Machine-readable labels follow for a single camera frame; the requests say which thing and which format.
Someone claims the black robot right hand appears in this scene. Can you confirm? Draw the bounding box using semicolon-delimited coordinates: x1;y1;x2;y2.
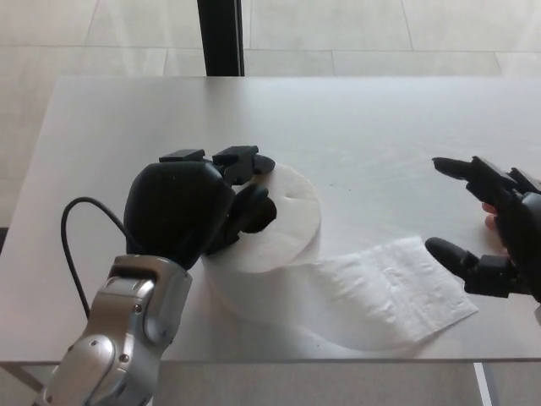
424;155;541;304

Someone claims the bare person hand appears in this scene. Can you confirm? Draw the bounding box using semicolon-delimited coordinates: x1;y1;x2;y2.
481;201;508;232

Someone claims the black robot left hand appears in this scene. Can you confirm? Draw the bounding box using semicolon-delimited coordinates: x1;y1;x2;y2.
122;145;278;270

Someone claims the white toilet paper roll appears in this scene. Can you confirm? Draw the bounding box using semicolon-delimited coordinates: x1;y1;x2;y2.
201;163;480;352

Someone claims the white metal table leg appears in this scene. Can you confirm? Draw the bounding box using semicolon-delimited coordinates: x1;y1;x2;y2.
473;362;493;406
0;362;48;398

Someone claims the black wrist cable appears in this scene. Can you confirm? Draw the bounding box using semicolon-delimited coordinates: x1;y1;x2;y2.
60;196;145;319

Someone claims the black vertical post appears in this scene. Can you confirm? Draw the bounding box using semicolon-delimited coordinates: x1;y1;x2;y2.
197;0;246;78

